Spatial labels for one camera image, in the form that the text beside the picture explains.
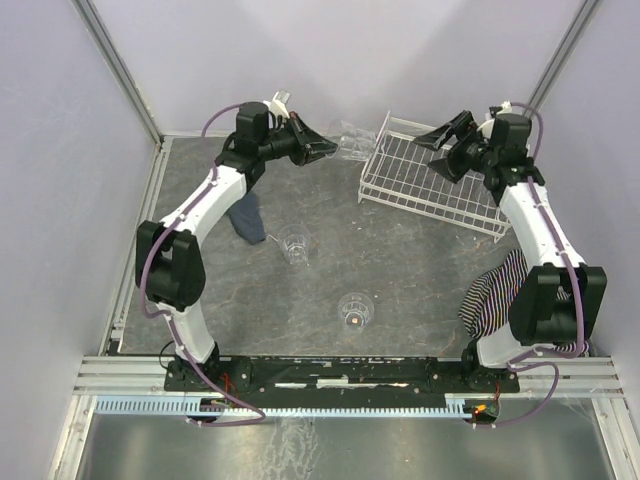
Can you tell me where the clear cup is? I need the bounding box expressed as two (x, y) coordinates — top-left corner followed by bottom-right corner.
(337, 292), (375, 332)
(327, 120), (377, 162)
(478, 177), (500, 210)
(277, 224), (312, 265)

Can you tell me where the clear cup back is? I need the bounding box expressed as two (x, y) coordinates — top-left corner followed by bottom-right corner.
(478, 177), (500, 210)

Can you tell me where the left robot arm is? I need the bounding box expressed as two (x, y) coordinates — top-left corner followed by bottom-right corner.
(135, 91), (338, 364)

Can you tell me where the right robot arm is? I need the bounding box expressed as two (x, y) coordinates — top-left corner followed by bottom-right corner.
(412, 102), (607, 368)

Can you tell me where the dark blue cloth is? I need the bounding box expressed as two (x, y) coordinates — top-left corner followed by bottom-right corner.
(226, 191), (266, 245)

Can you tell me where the striped cloth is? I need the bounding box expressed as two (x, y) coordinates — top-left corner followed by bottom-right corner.
(458, 249), (589, 364)

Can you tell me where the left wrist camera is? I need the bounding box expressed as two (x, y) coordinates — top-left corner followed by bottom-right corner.
(265, 90), (291, 118)

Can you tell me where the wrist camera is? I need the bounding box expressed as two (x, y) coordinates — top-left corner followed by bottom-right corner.
(265, 90), (291, 118)
(483, 101), (513, 137)

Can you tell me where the white wire dish rack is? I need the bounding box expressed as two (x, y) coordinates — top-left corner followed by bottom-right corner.
(358, 113), (511, 242)

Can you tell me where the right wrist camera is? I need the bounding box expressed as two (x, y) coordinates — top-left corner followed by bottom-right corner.
(483, 101), (513, 137)

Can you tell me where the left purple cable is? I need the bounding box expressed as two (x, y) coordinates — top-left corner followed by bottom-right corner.
(138, 102), (269, 427)

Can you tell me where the purple cable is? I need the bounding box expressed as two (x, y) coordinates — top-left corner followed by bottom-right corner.
(469, 102), (586, 429)
(138, 102), (269, 427)

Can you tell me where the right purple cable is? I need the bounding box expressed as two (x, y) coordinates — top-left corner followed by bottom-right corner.
(469, 102), (586, 429)

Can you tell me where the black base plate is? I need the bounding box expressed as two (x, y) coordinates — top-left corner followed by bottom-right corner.
(163, 353), (521, 409)

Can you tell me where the blue cable duct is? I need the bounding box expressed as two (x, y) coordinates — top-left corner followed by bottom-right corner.
(94, 395), (471, 419)

